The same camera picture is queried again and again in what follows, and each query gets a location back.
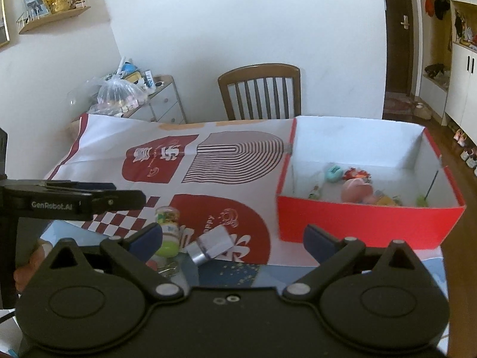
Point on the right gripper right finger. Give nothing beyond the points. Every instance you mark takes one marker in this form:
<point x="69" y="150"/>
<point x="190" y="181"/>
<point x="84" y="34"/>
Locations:
<point x="335" y="259"/>

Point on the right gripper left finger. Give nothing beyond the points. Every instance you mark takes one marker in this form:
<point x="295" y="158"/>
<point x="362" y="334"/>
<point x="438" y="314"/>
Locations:
<point x="127" y="257"/>

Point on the toothpick jar green lid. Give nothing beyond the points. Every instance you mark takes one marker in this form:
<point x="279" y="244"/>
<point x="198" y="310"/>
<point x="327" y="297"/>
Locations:
<point x="168" y="219"/>

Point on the green white tube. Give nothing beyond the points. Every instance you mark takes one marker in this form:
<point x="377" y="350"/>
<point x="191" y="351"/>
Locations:
<point x="315" y="193"/>

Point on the pink blue plush toy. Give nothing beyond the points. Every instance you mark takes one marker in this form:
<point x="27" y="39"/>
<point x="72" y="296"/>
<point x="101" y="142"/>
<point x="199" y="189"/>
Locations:
<point x="357" y="191"/>

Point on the yellow small box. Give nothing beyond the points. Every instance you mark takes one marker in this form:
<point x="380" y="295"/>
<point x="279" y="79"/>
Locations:
<point x="385" y="201"/>

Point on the teal pencil sharpener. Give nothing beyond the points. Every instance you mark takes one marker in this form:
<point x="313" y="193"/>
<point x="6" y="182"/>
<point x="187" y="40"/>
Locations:
<point x="334" y="173"/>

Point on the red dragon keychain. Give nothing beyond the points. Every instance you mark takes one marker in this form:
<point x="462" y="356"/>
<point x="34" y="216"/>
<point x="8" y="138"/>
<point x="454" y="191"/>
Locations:
<point x="355" y="173"/>

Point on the green marker pen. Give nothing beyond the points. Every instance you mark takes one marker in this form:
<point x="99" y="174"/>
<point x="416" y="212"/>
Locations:
<point x="421" y="202"/>

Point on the pink binder clip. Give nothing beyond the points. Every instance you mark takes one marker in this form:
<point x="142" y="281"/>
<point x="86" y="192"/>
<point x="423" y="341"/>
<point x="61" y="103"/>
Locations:
<point x="168" y="270"/>

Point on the person's left hand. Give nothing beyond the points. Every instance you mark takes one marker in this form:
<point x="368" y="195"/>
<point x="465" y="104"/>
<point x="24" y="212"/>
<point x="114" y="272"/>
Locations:
<point x="23" y="274"/>

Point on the clear jar silver lid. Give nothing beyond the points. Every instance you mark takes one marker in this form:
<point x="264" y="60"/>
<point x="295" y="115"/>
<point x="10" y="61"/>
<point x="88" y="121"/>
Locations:
<point x="209" y="245"/>

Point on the red cardboard shoe box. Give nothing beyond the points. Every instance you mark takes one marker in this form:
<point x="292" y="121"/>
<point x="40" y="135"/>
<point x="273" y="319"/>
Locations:
<point x="404" y="162"/>

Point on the red white patterned cloth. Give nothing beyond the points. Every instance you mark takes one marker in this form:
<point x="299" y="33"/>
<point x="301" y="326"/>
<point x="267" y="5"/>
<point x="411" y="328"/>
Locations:
<point x="215" y="174"/>

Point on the clear plastic bag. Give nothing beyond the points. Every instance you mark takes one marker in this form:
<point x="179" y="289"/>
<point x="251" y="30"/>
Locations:
<point x="99" y="96"/>

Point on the white drawer cabinet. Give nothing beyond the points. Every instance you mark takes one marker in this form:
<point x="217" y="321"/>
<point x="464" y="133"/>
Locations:
<point x="163" y="106"/>

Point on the patterned door mat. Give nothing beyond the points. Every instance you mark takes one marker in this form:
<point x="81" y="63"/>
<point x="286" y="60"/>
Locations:
<point x="398" y="106"/>

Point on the brown wooden chair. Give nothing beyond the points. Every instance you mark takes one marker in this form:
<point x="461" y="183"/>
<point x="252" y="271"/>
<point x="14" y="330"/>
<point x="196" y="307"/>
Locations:
<point x="261" y="92"/>

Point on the dark wooden door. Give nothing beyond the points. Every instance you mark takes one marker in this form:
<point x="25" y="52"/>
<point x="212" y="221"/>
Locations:
<point x="399" y="42"/>

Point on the wooden wall shelf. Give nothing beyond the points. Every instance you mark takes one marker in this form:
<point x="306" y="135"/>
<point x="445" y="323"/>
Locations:
<point x="33" y="23"/>

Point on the white wall cabinet unit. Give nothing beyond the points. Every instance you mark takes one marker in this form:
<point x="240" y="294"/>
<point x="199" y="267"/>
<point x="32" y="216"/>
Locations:
<point x="447" y="62"/>

